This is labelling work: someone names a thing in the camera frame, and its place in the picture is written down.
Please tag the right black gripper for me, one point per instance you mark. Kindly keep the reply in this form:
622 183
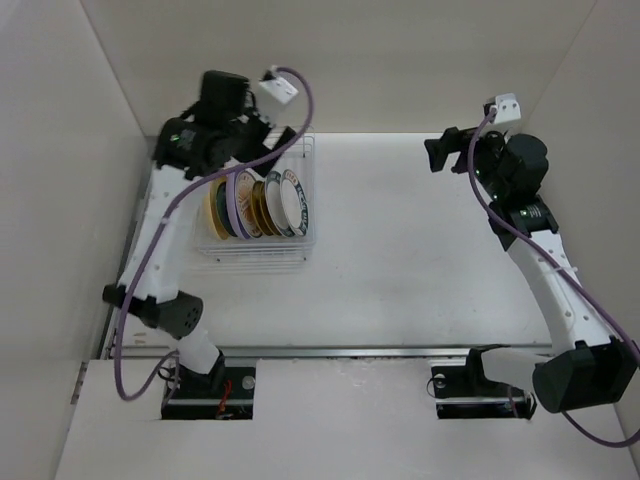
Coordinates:
453 140

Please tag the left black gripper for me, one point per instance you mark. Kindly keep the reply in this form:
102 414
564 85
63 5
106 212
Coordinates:
264 129

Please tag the white plate green rim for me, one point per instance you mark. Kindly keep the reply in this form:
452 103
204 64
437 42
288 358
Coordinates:
274 204
294 202

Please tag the amber yellow patterned plate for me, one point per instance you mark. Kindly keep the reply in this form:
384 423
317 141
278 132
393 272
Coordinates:
258 212

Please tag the teal blue floral plate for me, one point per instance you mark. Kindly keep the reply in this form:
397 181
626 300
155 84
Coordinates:
222 210

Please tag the yellow plastic plate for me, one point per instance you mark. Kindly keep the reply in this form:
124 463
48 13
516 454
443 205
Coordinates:
213 218

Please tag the purple plastic plate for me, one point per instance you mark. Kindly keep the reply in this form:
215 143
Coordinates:
236 225

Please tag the white plate orange sunburst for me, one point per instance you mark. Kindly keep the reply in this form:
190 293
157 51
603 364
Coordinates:
244 184

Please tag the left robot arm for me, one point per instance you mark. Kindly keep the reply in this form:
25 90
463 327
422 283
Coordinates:
222 133

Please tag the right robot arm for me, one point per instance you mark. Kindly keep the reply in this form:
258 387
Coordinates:
591 365

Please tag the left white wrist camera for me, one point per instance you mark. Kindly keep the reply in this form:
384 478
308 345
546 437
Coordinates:
275 88

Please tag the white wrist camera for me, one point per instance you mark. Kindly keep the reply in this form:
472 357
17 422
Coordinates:
275 88
503 109

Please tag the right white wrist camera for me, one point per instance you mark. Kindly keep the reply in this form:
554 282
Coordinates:
503 109

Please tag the white wire dish rack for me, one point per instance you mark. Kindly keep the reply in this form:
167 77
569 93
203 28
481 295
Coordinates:
277 252

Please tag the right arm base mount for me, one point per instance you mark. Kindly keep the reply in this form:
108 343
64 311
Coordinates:
458 398

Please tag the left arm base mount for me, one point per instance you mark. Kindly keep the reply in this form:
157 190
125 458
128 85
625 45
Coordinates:
230 396

